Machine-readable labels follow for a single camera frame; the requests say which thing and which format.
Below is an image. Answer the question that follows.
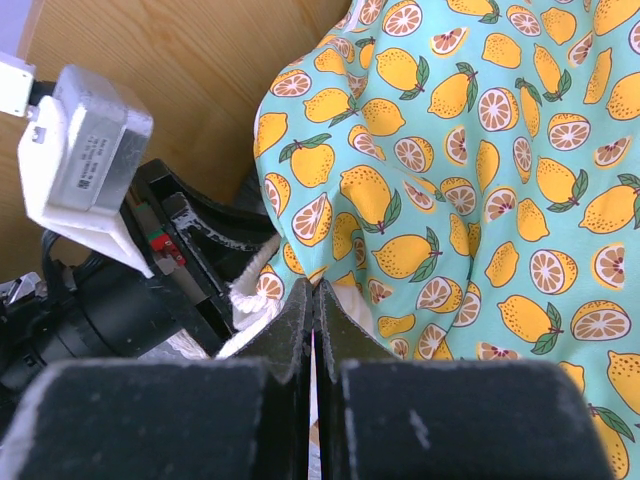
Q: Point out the lemon print cushion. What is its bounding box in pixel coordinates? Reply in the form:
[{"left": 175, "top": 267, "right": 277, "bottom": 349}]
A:
[{"left": 253, "top": 1, "right": 639, "bottom": 479}]

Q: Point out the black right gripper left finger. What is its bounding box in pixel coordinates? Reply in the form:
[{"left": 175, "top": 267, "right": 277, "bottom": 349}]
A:
[{"left": 1, "top": 280, "right": 312, "bottom": 479}]

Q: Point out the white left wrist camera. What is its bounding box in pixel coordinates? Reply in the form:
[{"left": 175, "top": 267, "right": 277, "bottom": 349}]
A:
[{"left": 1, "top": 54, "right": 154, "bottom": 278}]

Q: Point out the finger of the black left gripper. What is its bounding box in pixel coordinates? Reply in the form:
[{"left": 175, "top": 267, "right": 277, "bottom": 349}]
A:
[{"left": 133, "top": 159, "right": 274, "bottom": 351}]

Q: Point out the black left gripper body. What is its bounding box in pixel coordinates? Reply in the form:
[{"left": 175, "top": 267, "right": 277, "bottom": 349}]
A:
[{"left": 1, "top": 212, "right": 225, "bottom": 400}]

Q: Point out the white rope tie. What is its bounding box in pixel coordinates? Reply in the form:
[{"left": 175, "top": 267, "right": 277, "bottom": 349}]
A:
[{"left": 167, "top": 236, "right": 285, "bottom": 360}]

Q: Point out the wooden pet bed frame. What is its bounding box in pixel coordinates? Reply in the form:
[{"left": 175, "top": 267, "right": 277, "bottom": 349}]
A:
[{"left": 0, "top": 0, "right": 354, "bottom": 284}]

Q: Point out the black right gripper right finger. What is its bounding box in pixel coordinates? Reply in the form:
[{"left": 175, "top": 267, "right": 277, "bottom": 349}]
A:
[{"left": 313, "top": 282, "right": 613, "bottom": 479}]

